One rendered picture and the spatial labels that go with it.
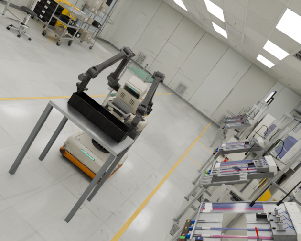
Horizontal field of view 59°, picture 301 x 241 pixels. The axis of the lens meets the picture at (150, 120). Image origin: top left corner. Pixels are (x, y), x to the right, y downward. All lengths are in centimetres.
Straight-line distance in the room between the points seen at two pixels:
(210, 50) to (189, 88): 183
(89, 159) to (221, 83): 958
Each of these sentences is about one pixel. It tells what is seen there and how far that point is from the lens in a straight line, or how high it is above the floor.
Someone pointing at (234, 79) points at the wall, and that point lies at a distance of 1199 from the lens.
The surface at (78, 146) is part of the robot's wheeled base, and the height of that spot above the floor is 25.
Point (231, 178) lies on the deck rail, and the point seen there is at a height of 88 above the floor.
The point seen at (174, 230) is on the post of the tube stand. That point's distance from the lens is 342.
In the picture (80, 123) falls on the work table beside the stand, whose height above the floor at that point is 80.
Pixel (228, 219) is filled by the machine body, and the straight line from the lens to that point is 352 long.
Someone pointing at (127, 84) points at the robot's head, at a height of 114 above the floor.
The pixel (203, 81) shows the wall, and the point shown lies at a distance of 1207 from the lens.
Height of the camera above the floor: 171
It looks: 16 degrees down
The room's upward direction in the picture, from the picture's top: 36 degrees clockwise
